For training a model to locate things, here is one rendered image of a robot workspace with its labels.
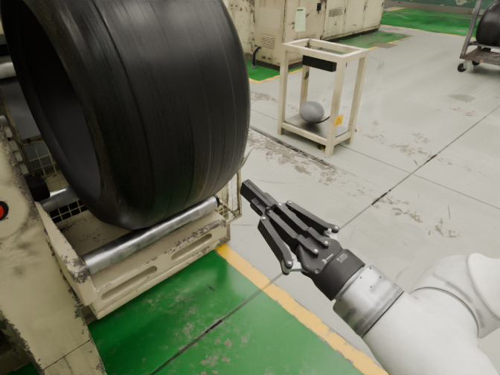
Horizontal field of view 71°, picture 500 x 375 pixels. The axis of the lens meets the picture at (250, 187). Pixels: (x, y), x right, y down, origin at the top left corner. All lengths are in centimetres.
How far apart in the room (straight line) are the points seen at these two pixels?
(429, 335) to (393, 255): 169
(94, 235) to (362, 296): 74
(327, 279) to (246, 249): 156
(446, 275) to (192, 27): 54
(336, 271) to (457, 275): 18
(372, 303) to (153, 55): 46
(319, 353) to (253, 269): 55
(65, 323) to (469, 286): 82
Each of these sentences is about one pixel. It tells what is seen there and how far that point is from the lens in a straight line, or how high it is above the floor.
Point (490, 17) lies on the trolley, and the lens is 581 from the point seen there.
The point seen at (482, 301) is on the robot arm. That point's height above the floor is 103.
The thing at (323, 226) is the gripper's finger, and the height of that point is 106.
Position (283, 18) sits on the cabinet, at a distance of 508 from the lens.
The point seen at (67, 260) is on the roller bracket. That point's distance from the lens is 77.
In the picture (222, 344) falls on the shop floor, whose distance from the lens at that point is 170.
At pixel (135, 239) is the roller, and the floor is 92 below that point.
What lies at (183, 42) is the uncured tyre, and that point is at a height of 132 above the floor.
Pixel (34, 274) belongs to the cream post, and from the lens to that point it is 85.
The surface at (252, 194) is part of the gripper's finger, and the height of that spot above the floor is 109.
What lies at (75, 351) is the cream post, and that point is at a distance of 105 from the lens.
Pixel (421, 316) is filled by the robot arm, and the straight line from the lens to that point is 52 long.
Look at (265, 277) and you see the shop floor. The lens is 193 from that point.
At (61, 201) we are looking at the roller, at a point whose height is 90.
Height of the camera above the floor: 144
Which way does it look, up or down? 34 degrees down
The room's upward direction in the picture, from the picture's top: straight up
